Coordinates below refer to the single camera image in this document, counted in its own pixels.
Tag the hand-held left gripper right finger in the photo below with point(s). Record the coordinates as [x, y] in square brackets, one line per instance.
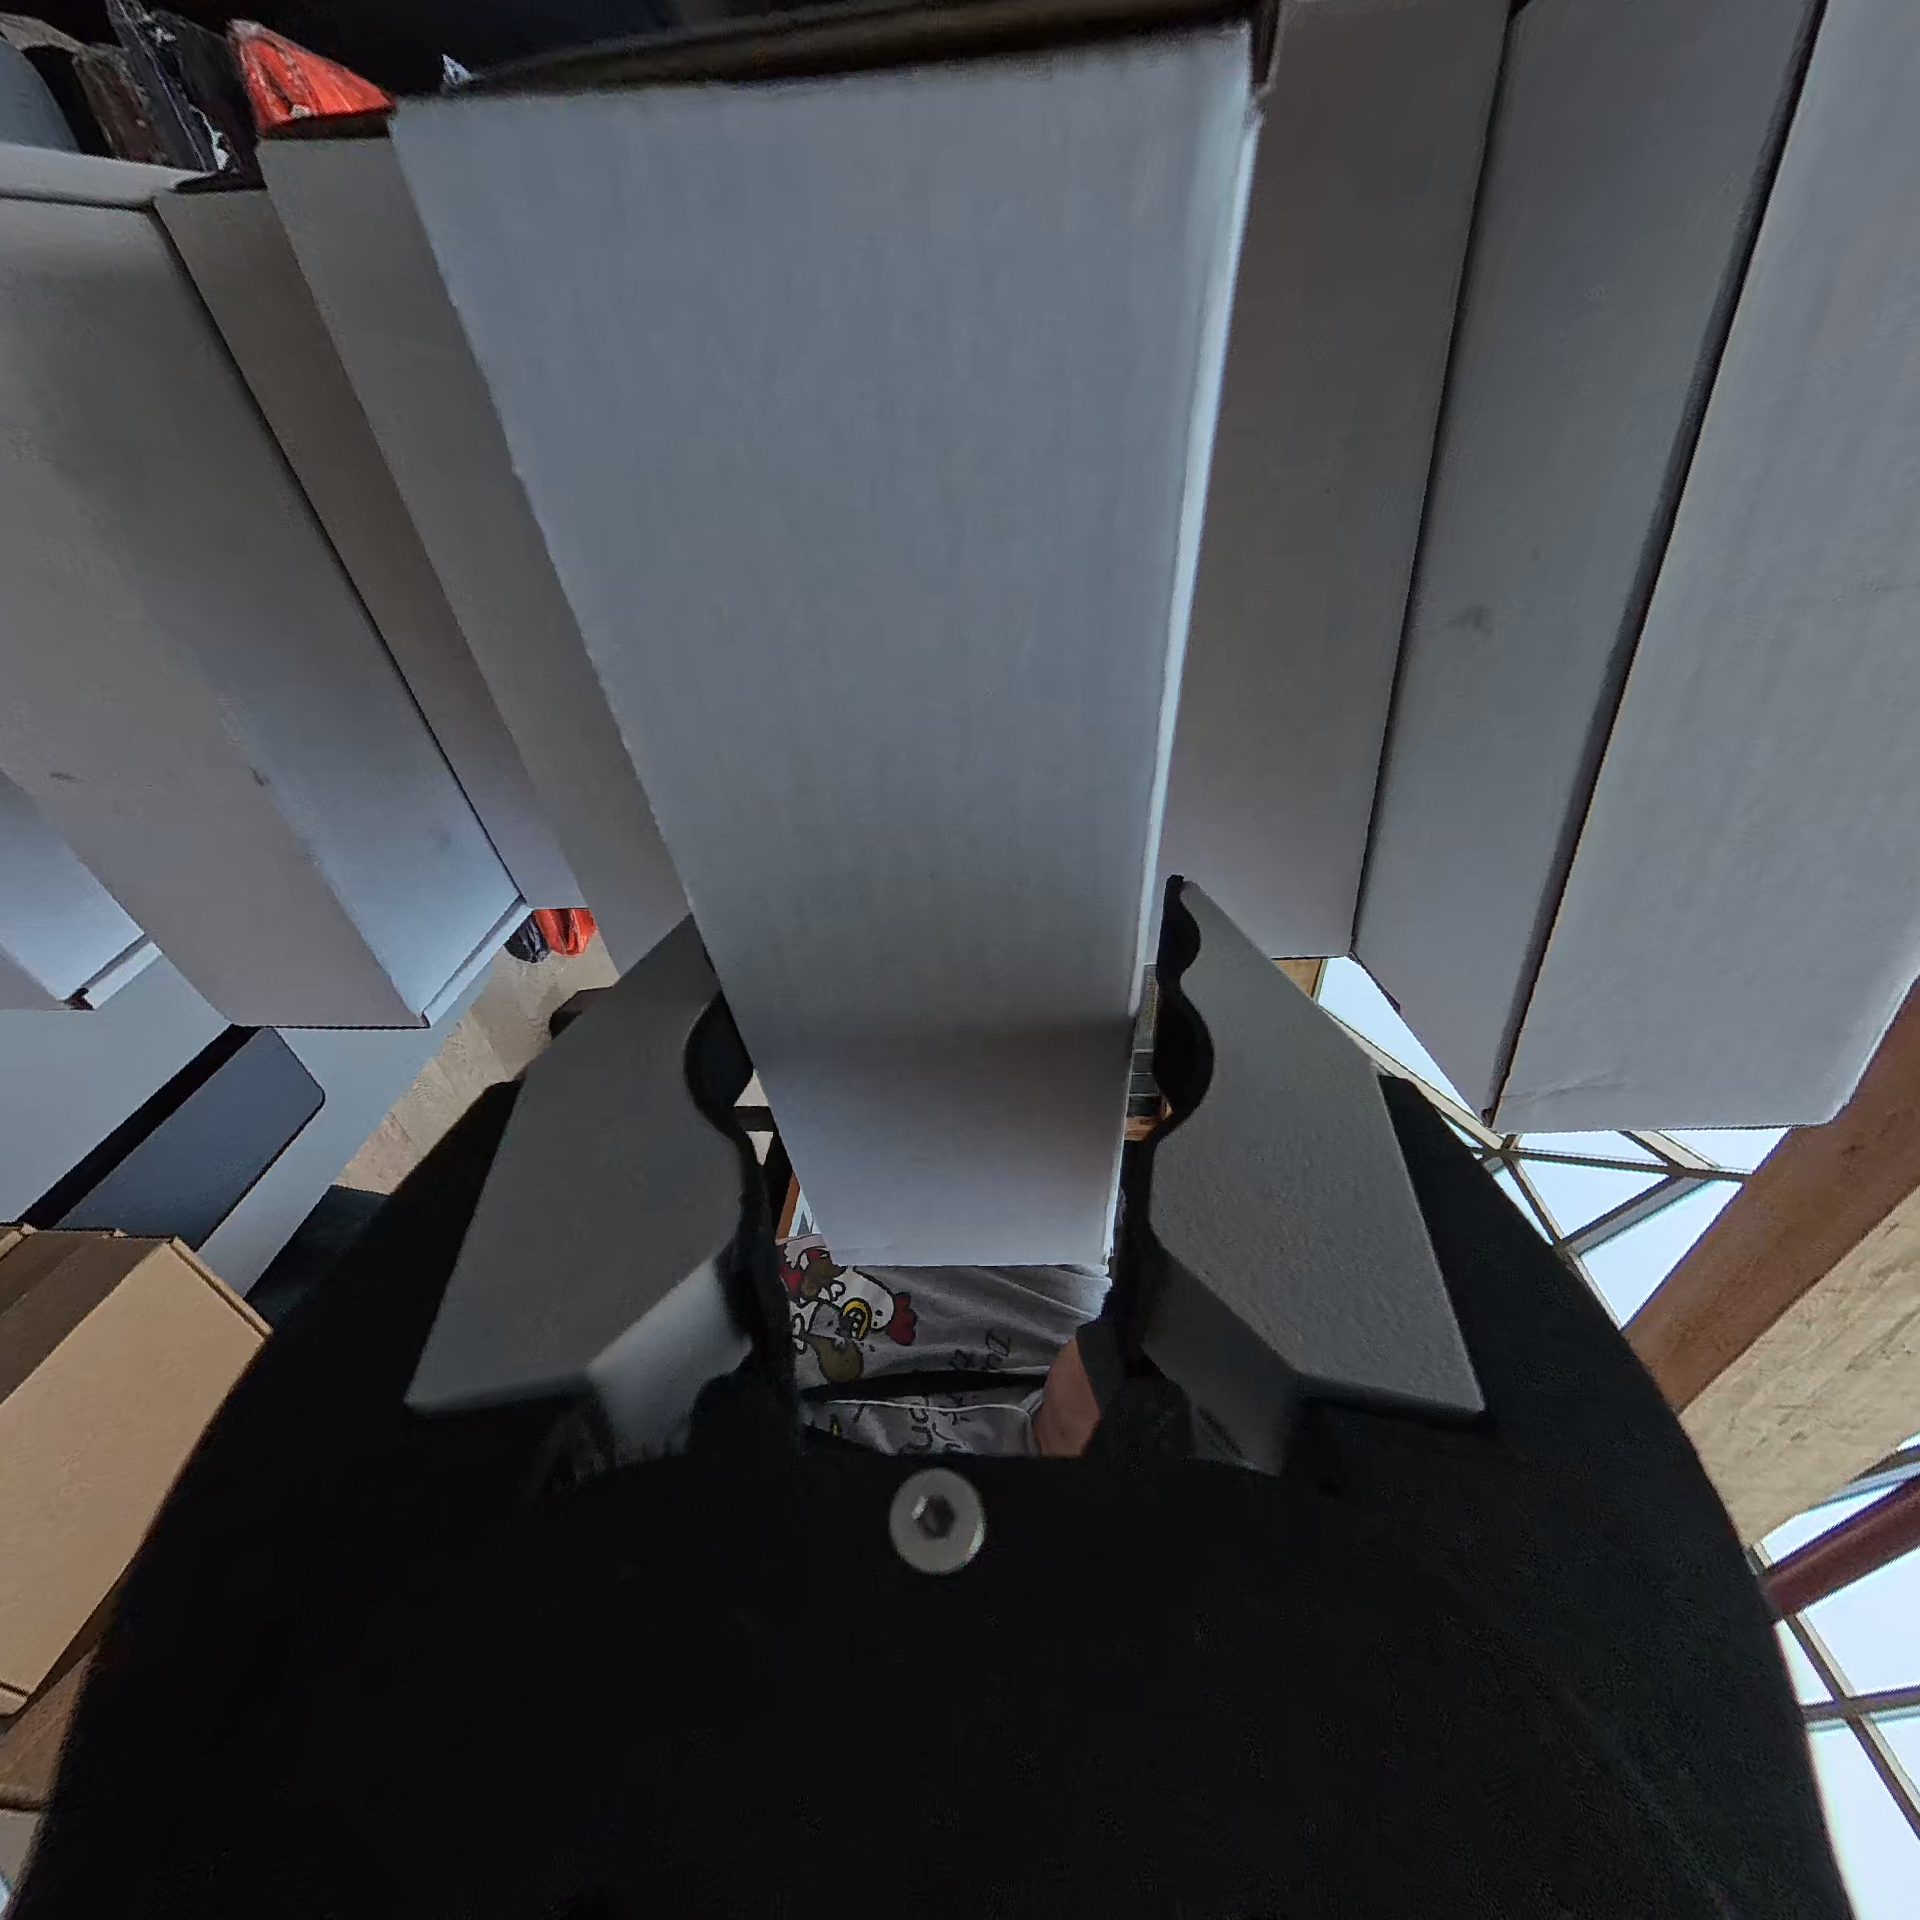
[1305, 1200]

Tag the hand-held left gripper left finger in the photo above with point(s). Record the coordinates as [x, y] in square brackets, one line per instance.
[586, 1185]

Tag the long white cardboard box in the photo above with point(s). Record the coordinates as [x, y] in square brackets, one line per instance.
[870, 599]

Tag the red packet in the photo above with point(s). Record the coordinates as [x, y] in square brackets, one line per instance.
[299, 82]
[562, 931]

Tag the person in grey printed shirt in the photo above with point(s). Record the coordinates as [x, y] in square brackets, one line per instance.
[900, 1319]

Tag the skylight window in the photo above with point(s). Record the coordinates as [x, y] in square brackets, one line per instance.
[1651, 1244]

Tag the wooden roof beam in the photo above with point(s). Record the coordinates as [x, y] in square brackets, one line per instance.
[1799, 1276]

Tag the brown cardboard box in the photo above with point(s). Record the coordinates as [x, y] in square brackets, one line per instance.
[105, 1424]

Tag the row of large white boxes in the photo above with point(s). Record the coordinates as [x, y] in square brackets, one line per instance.
[1651, 450]

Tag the dark packet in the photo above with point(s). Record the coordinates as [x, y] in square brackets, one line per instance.
[150, 75]

